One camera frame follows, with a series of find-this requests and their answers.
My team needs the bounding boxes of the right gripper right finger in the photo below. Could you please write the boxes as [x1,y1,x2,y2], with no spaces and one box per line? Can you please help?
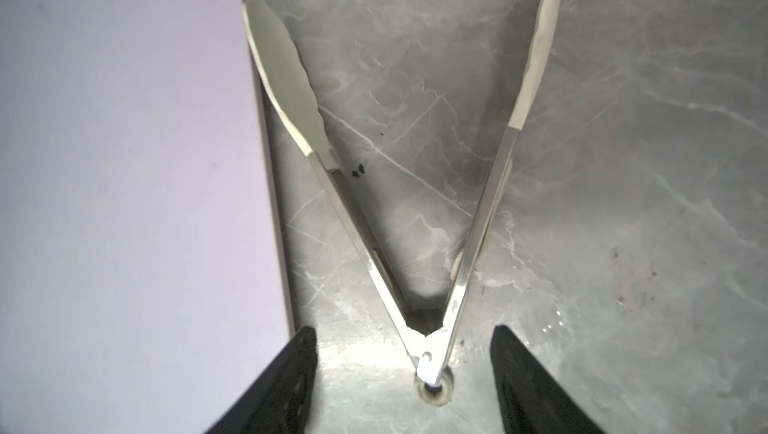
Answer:
[490,325,602,434]

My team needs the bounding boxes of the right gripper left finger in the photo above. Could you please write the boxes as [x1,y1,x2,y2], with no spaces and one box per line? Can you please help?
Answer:
[208,326,318,434]

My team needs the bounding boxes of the metal tongs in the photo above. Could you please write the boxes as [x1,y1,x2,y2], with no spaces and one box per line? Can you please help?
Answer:
[243,0,561,406]

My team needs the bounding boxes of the purple cutting mat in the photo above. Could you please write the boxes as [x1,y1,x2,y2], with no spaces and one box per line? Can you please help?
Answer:
[1,0,292,433]

